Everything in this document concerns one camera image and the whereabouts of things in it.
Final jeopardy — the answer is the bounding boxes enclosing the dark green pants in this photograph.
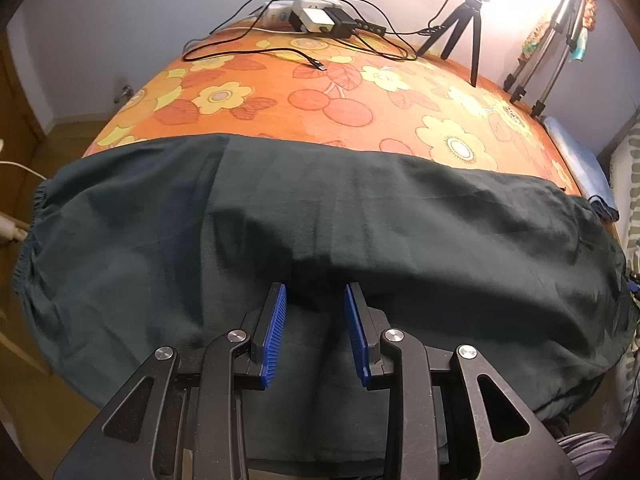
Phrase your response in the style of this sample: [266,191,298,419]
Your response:
[12,135,633,463]

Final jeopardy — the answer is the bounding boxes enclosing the folded blue towel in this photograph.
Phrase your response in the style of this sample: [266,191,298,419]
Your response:
[542,116,621,222]

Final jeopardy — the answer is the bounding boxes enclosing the black power adapter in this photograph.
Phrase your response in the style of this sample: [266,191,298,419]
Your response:
[320,6,357,40]

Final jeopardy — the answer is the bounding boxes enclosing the folded silver tripod stand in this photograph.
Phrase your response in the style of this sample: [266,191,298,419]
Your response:
[504,0,588,118]

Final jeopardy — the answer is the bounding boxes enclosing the black tripod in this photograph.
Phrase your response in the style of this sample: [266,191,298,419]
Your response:
[416,0,493,88]

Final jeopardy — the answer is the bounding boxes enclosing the white charger adapter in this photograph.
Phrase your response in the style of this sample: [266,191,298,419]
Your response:
[291,0,343,35]

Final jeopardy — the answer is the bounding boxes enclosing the white power strip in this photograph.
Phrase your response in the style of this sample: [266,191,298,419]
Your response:
[262,2,301,28]

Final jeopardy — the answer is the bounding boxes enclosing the wooden door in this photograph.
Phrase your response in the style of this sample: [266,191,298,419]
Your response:
[0,52,53,261]

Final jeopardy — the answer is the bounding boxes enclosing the person's striped clothing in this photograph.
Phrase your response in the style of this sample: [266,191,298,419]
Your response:
[554,430,628,480]

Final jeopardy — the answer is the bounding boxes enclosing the orange floral bedsheet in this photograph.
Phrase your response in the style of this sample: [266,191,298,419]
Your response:
[80,25,586,198]

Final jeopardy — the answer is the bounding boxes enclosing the floral hanging cloth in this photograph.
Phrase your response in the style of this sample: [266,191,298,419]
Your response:
[520,10,552,57]

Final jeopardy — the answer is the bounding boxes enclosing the teal orange hanging doll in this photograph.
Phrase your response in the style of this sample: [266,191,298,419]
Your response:
[569,0,599,64]

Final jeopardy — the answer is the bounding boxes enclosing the black cable with plug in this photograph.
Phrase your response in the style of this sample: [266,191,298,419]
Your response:
[182,0,328,72]

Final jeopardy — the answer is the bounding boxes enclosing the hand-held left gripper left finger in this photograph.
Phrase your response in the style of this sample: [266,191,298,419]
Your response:
[52,282,290,480]

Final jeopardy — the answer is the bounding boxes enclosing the white cable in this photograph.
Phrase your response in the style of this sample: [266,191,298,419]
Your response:
[0,159,51,247]

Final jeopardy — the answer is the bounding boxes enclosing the black usb hub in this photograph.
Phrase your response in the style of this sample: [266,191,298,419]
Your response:
[354,18,387,37]

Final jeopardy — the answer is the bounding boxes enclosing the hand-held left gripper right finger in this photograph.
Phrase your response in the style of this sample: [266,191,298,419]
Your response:
[341,282,581,480]

